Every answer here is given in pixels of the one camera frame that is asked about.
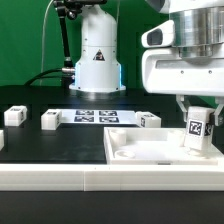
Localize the black cable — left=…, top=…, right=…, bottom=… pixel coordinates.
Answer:
left=23, top=67, right=76, bottom=88

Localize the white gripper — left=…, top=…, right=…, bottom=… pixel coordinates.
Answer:
left=141, top=20, right=224, bottom=126

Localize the tag marker sheet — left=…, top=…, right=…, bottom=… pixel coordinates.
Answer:
left=62, top=109, right=136, bottom=125

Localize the white block left edge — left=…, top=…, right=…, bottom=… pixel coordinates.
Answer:
left=0, top=130, right=4, bottom=151

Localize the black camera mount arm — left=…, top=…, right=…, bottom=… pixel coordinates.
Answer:
left=53, top=0, right=107, bottom=68

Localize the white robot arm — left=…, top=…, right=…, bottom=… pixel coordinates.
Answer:
left=71, top=0, right=224, bottom=125

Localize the white square tabletop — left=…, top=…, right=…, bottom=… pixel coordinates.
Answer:
left=104, top=127, right=224, bottom=165

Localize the white obstacle fence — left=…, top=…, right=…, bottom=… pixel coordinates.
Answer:
left=0, top=164, right=224, bottom=191

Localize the white cable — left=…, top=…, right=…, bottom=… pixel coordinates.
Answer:
left=39, top=0, right=55, bottom=86

